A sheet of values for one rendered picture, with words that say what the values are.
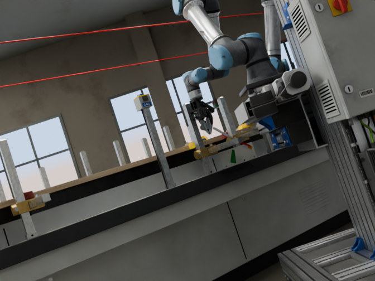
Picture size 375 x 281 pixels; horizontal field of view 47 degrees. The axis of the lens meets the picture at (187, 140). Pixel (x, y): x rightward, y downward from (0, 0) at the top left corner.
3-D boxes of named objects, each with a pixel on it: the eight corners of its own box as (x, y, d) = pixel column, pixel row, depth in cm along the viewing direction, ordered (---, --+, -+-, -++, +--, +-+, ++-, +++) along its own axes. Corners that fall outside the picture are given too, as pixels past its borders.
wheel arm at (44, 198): (52, 202, 167) (49, 191, 168) (43, 204, 165) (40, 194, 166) (32, 210, 204) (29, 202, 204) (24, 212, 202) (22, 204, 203)
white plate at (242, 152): (257, 157, 259) (251, 141, 260) (224, 169, 246) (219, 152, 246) (256, 157, 260) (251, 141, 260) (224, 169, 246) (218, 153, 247)
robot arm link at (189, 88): (184, 71, 234) (179, 76, 242) (190, 90, 234) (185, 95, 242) (197, 68, 237) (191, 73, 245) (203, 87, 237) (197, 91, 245)
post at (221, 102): (249, 171, 255) (224, 95, 258) (245, 173, 254) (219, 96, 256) (246, 172, 258) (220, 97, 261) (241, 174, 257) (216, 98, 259)
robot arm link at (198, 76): (211, 63, 228) (203, 70, 239) (192, 68, 224) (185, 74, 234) (215, 77, 228) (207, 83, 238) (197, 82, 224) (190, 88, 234)
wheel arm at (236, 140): (244, 143, 220) (241, 135, 220) (239, 144, 218) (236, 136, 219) (200, 158, 257) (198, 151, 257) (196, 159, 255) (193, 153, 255)
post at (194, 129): (216, 182, 242) (189, 101, 245) (211, 183, 240) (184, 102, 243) (213, 182, 245) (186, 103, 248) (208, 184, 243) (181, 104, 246)
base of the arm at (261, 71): (283, 73, 192) (276, 53, 193) (251, 83, 192) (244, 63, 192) (276, 80, 207) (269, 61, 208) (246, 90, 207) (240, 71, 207)
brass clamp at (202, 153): (219, 152, 246) (216, 144, 246) (200, 158, 239) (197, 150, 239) (213, 154, 251) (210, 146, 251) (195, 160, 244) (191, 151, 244)
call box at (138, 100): (153, 106, 231) (149, 93, 231) (142, 109, 227) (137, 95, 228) (148, 110, 237) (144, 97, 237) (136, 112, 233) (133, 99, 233)
